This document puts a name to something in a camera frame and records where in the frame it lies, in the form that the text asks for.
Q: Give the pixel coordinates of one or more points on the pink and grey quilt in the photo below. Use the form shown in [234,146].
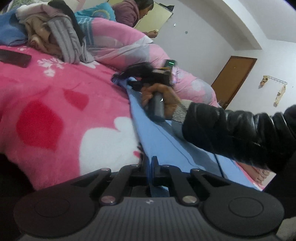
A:
[120,34]

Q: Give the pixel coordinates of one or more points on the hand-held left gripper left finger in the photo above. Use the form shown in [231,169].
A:
[142,172]

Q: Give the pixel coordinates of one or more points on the teal printed pillow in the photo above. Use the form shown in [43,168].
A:
[97,12]

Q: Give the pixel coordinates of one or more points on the beige garment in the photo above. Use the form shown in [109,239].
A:
[37,30]

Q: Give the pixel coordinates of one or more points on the blue shirt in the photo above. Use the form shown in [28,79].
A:
[152,129]

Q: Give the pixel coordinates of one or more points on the brown wooden door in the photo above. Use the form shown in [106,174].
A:
[233,78]

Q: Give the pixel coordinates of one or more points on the grey knitted sweater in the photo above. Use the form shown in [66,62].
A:
[67,39]

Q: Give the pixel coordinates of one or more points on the pink floral blanket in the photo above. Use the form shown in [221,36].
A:
[69,81]

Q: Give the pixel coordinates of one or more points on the long beige hanging cloth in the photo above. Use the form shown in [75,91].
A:
[280,95]

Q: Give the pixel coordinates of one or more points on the person's right hand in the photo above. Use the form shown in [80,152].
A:
[170,102]

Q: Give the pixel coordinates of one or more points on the blue cloth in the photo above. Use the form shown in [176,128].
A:
[11,30]

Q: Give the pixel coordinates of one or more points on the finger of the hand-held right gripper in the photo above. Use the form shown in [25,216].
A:
[138,86]
[138,69]

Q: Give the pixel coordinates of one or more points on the black garment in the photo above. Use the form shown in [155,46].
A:
[62,4]

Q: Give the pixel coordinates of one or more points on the person's right forearm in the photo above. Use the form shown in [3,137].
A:
[226,132]

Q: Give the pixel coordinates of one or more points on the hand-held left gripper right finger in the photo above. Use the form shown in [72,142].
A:
[155,168]

